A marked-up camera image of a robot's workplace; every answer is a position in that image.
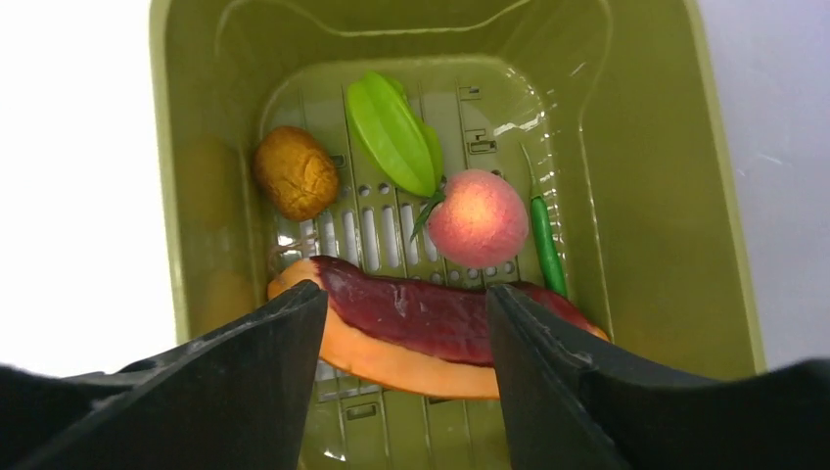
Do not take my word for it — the green toy chili pepper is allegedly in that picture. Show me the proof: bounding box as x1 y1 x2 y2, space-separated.
519 142 568 298

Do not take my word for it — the brown toy potato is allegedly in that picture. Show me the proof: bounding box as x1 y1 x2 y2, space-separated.
253 125 340 222

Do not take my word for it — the green toy starfruit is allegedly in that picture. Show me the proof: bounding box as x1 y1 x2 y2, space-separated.
346 70 443 198

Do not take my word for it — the pink toy peach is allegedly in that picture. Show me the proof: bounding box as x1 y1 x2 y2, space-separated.
427 168 530 269

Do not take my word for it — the olive green plastic tub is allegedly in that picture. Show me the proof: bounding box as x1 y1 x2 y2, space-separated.
149 0 767 470

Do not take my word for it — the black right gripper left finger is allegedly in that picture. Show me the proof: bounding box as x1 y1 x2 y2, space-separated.
1 281 328 469

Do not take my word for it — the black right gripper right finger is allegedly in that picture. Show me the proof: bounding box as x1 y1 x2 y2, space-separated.
485 285 829 469

